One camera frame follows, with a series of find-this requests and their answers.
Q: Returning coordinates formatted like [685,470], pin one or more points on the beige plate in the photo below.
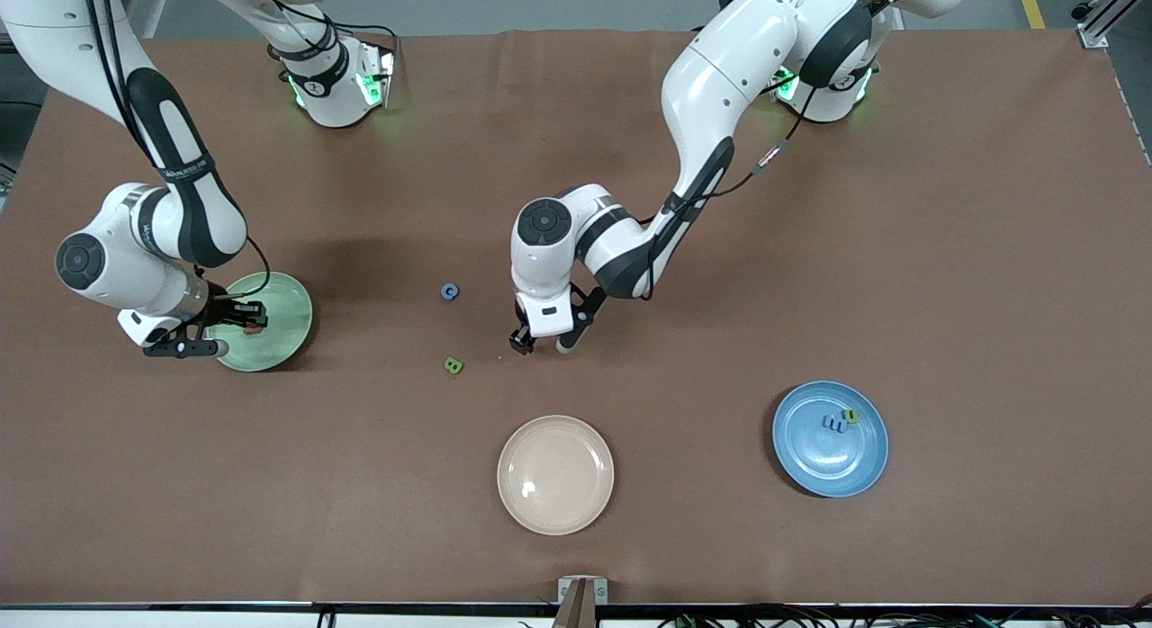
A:
[555,475]

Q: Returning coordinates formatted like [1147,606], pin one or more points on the brown table cover sheet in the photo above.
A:
[900,250]

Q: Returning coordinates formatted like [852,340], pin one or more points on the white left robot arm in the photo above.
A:
[720,79]

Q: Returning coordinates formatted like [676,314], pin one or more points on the black table edge strip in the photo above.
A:
[180,605]

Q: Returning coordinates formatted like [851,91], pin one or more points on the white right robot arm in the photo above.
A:
[117,268]

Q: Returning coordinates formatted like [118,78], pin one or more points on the green letter B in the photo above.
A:
[454,365]

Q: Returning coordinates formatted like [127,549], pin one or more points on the blue letter m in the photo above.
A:
[834,423]

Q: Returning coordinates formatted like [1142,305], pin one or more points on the brown camera post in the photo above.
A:
[576,614]

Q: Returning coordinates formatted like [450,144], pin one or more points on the grey metal bracket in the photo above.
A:
[565,587]

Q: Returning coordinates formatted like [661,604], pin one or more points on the light green plate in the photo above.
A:
[288,322]

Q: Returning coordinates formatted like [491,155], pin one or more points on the blue plate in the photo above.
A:
[819,466]

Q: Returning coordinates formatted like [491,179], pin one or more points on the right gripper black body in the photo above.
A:
[220,312]

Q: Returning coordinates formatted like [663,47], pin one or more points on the aluminium frame profile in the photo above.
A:
[1093,25]
[157,12]

